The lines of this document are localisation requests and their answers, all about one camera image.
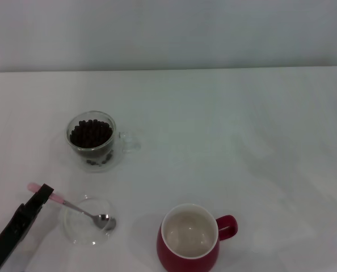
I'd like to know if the pile of coffee beans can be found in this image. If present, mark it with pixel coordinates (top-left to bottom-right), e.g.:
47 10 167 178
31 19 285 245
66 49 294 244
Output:
69 118 113 150

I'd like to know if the small clear glass saucer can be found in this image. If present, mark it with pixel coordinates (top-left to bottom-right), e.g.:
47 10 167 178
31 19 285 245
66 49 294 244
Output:
63 194 117 247

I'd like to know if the red mug white inside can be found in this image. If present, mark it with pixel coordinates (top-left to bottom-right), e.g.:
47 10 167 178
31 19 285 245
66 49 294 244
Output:
156 202 239 272

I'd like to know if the pink handled metal spoon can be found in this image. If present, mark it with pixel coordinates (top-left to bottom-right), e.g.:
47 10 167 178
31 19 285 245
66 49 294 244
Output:
27 182 117 231

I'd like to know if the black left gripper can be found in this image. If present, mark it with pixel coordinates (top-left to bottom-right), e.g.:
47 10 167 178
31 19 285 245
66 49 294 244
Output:
0 183 55 272

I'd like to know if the clear glass cup with handle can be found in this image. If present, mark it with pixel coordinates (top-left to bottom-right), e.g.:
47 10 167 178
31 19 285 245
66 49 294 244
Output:
64 110 142 173

